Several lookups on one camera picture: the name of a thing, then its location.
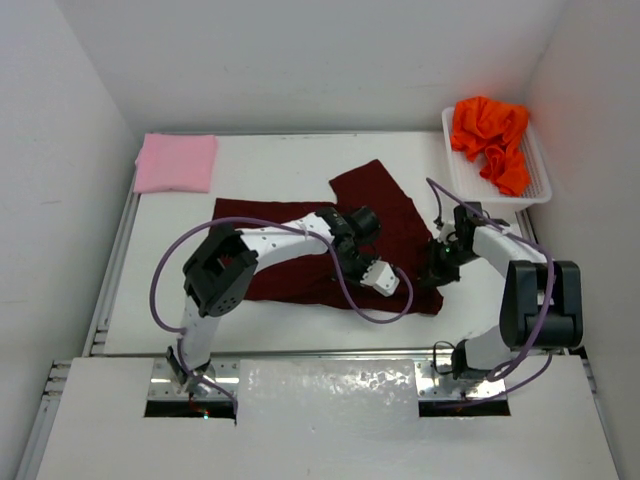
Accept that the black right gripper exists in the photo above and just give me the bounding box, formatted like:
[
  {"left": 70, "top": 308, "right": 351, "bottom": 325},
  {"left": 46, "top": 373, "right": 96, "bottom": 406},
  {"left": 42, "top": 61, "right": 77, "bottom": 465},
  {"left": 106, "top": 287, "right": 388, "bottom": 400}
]
[{"left": 419, "top": 238, "right": 480, "bottom": 291}]

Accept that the dark red t-shirt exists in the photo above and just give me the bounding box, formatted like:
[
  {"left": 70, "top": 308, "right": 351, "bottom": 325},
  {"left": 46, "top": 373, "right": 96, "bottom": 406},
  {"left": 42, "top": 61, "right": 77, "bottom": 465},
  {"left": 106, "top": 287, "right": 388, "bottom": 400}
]
[{"left": 213, "top": 160, "right": 443, "bottom": 315}]

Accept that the pink t-shirt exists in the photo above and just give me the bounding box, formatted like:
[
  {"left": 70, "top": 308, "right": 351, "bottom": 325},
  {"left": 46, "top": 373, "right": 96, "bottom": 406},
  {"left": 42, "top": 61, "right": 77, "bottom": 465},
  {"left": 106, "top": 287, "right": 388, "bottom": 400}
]
[{"left": 133, "top": 133, "right": 218, "bottom": 194}]

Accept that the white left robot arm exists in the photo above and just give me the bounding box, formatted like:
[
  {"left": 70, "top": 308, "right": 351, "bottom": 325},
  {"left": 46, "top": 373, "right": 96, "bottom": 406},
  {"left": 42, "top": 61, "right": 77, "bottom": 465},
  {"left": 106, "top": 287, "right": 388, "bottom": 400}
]
[{"left": 168, "top": 207, "right": 399, "bottom": 385}]

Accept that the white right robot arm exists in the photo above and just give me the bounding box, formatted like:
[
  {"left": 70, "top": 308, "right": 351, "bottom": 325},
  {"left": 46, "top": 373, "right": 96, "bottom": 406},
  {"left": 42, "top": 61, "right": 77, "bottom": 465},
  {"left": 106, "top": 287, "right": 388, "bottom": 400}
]
[{"left": 421, "top": 202, "right": 584, "bottom": 381}]

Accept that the white plastic basket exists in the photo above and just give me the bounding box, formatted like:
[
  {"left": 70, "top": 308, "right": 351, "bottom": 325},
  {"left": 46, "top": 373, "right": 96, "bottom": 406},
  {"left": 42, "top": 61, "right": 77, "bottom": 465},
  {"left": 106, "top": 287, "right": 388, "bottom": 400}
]
[{"left": 441, "top": 107, "right": 552, "bottom": 216}]

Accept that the orange t-shirt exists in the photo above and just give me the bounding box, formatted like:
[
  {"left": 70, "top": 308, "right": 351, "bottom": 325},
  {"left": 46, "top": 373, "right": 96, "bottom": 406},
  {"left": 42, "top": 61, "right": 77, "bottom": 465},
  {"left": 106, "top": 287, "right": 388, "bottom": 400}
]
[{"left": 450, "top": 96, "right": 531, "bottom": 197}]

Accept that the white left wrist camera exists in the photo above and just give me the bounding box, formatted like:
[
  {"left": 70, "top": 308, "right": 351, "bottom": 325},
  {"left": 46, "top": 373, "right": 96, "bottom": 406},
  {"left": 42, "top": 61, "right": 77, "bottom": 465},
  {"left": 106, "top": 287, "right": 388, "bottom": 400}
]
[{"left": 360, "top": 260, "right": 400, "bottom": 297}]

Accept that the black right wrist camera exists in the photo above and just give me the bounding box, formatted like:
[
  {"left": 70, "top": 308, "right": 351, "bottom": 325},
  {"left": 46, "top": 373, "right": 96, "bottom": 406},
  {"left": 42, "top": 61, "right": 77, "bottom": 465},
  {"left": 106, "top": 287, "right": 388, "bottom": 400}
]
[{"left": 435, "top": 202, "right": 484, "bottom": 243}]

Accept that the black base cable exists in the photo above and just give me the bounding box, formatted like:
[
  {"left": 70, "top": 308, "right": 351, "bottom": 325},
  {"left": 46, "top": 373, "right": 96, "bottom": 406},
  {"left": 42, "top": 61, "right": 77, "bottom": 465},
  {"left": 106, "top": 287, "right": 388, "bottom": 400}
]
[{"left": 433, "top": 341, "right": 457, "bottom": 381}]

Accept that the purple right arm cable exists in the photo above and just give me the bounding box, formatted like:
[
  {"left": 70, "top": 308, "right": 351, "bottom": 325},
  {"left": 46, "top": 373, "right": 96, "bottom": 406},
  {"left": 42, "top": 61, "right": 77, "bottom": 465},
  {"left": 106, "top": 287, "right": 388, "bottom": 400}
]
[{"left": 425, "top": 177, "right": 557, "bottom": 406}]

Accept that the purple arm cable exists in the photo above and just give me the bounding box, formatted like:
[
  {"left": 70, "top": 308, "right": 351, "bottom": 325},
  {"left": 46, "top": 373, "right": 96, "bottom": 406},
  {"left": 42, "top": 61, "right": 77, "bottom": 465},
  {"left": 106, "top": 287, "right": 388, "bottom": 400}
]
[
  {"left": 425, "top": 177, "right": 557, "bottom": 406},
  {"left": 149, "top": 217, "right": 415, "bottom": 406}
]

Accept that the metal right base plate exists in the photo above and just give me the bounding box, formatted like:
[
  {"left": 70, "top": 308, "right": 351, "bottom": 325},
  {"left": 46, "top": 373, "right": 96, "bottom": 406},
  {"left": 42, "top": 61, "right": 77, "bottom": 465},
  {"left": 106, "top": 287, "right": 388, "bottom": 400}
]
[{"left": 415, "top": 354, "right": 506, "bottom": 402}]

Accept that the metal base plate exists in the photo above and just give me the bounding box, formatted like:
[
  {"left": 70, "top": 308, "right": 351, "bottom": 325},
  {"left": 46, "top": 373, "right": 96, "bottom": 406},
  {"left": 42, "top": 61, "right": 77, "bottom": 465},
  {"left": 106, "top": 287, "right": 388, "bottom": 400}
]
[
  {"left": 147, "top": 361, "right": 240, "bottom": 401},
  {"left": 415, "top": 354, "right": 506, "bottom": 402}
]

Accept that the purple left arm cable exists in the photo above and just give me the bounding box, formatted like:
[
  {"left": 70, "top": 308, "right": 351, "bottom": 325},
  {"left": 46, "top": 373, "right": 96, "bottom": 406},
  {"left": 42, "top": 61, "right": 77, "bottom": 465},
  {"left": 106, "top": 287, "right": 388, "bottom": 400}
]
[{"left": 149, "top": 217, "right": 415, "bottom": 406}]

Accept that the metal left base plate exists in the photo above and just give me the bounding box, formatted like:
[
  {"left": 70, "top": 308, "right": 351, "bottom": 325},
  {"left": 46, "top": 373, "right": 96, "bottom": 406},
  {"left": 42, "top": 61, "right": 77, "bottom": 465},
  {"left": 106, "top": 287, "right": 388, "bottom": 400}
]
[{"left": 147, "top": 361, "right": 240, "bottom": 401}]

